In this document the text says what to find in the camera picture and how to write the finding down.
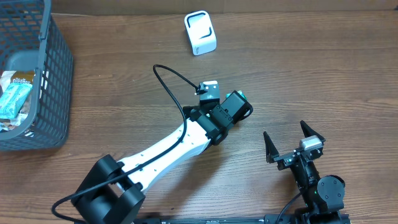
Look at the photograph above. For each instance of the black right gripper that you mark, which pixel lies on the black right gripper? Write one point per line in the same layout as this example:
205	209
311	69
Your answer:
286	159

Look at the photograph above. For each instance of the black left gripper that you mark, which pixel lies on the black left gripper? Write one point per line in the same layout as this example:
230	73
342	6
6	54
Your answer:
237	101

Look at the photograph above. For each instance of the green white yogurt cup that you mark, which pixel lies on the green white yogurt cup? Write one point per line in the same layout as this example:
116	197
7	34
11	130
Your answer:
240	92

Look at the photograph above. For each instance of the teal snack packet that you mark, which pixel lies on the teal snack packet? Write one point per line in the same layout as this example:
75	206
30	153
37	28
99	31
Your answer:
13	99

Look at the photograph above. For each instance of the brown white snack bag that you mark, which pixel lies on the brown white snack bag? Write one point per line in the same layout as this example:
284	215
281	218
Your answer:
7	78

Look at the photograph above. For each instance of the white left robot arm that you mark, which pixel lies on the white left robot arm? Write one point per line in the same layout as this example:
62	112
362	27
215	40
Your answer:
113	191

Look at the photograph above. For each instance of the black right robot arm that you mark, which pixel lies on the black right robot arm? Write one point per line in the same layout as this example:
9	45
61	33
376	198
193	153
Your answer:
323	196

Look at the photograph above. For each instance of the white barcode scanner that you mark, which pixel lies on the white barcode scanner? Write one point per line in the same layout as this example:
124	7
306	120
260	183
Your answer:
200	32

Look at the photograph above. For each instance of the grey plastic mesh basket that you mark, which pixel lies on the grey plastic mesh basket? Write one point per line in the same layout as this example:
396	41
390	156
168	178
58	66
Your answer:
31	41

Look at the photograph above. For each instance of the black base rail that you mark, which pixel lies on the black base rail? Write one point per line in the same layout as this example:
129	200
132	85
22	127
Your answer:
267	219

